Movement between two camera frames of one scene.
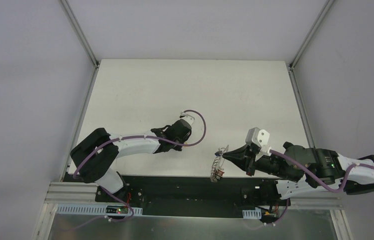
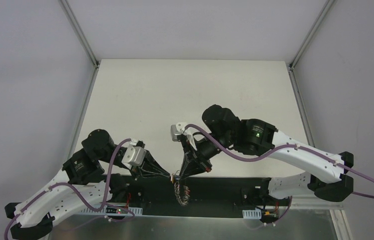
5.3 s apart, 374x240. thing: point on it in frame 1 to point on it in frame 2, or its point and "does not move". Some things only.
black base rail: x=197 y=196 does not move
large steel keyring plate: x=217 y=171 to x=187 y=190
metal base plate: x=289 y=224 does not move
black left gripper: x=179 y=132 to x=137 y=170
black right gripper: x=248 y=161 to x=195 y=155
